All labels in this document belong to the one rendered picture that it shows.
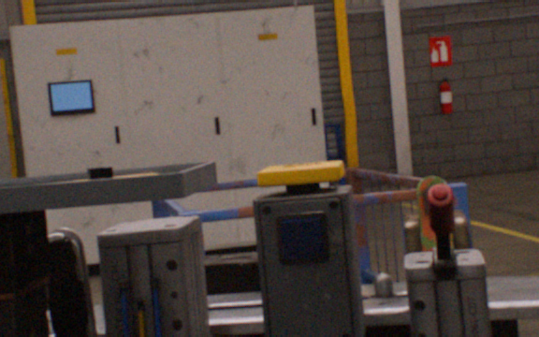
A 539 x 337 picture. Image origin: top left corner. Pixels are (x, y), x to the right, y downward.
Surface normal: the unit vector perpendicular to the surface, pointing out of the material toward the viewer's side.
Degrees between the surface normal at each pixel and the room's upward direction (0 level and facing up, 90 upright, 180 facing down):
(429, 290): 90
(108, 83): 90
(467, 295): 90
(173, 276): 90
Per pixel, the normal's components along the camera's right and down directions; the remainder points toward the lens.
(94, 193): -0.12, 0.07
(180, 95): 0.17, 0.04
